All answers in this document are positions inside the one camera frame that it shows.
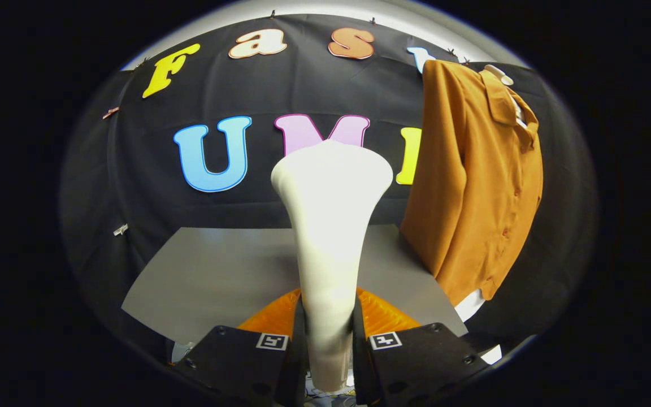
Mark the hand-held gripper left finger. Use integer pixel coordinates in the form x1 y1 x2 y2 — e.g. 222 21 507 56
169 288 308 407

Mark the white steamer hanger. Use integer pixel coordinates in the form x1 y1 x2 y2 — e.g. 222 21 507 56
484 64 527 122

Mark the row of black clips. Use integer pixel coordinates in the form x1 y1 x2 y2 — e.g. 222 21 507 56
139 8 470 66

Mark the white garment steamer head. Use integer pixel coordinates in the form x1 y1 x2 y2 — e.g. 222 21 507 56
271 140 394 393

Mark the orange button shirt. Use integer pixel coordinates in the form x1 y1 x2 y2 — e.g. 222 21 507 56
399 59 545 306

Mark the black backdrop cloth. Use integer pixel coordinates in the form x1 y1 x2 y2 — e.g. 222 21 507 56
60 14 600 362

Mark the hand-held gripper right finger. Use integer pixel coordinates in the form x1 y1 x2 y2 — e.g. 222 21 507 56
351 287 491 407

